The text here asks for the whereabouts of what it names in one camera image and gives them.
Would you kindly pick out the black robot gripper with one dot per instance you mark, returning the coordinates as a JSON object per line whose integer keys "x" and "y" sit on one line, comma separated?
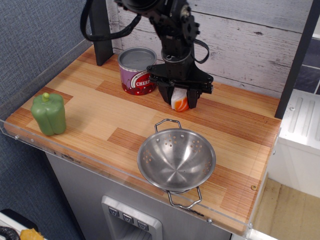
{"x": 180, "y": 72}

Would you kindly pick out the orange white toy meat slice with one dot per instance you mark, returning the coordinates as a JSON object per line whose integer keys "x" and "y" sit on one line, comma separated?
{"x": 179, "y": 100}

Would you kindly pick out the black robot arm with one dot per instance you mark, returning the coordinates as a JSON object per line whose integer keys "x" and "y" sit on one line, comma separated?
{"x": 177, "y": 30}

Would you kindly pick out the purple cherries can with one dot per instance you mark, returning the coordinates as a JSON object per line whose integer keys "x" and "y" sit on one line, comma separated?
{"x": 133, "y": 63}

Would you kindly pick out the steel colander pot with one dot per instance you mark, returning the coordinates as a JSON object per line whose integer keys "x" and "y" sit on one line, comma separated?
{"x": 177, "y": 160}

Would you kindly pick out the green toy bell pepper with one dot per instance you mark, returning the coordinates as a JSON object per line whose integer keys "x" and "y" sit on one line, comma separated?
{"x": 49, "y": 112}

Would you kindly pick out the white toy sink drainboard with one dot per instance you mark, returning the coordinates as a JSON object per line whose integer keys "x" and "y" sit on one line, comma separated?
{"x": 295, "y": 159}

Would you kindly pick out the grey toy fridge cabinet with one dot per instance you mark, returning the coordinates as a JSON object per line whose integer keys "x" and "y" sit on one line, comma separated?
{"x": 84, "y": 189}

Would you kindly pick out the silver dispenser panel with buttons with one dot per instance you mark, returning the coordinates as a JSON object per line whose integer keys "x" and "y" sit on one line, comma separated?
{"x": 127, "y": 223}

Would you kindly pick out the yellow toy item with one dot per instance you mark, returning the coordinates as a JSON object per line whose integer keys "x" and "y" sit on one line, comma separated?
{"x": 30, "y": 234}

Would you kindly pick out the white black object at corner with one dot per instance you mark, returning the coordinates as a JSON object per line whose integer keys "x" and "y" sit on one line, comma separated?
{"x": 16, "y": 222}

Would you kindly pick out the black vertical post left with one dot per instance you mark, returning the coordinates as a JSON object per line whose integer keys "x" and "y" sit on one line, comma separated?
{"x": 99, "y": 22}

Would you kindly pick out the black vertical post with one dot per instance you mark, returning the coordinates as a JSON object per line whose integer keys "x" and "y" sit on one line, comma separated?
{"x": 302, "y": 49}
{"x": 99, "y": 22}

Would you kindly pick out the black vertical post right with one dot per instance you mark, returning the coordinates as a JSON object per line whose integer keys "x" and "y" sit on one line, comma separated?
{"x": 302, "y": 49}

